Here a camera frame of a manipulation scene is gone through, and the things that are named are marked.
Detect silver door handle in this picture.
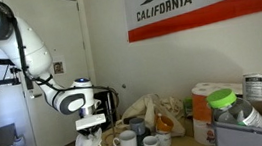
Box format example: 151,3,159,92
29,92,43,100

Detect white mug with blue band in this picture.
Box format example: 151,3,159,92
154,129,173,146

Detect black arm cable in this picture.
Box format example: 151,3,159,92
0,0,122,133

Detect grey-blue mug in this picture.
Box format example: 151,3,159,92
129,116,148,137

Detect cream canvas tote bag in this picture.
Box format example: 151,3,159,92
112,89,188,145

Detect small photo on door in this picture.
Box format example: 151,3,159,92
52,60,66,76

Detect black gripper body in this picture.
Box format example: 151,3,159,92
76,125,104,140

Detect white door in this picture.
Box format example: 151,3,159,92
4,0,103,146

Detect black door lock pad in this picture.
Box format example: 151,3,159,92
24,75,34,91

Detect grey storage bin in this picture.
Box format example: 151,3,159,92
209,98,262,146

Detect green bottle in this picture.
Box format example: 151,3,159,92
182,96,195,118

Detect clear jar with green lid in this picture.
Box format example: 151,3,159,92
206,83,262,138

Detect orange mug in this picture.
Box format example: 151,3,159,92
153,111,175,134

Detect orange toilet paper pack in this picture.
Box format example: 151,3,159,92
187,77,250,146

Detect white canister with black label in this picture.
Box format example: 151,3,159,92
240,72,262,103

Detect California Republic flag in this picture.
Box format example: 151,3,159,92
123,0,262,44

